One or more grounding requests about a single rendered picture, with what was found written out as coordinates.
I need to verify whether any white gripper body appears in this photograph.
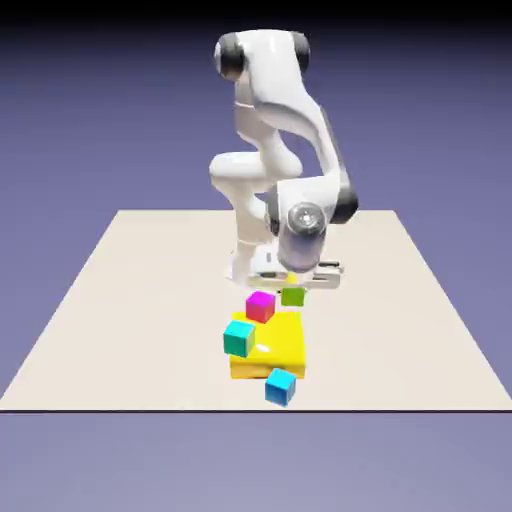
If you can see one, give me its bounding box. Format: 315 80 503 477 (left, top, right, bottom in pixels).
247 260 346 290

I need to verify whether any small green cube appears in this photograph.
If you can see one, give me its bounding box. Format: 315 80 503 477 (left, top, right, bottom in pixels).
280 287 307 308

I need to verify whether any small magenta cube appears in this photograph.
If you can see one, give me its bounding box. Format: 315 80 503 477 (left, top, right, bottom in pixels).
244 290 278 325

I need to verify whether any small teal cube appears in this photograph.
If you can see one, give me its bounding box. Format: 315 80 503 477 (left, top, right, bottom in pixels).
222 319 257 359

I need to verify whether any small blue cube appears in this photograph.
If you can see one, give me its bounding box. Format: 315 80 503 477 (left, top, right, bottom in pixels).
264 367 298 408

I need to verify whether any large yellow box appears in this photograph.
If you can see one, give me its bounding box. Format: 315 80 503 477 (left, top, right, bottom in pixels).
229 310 308 381

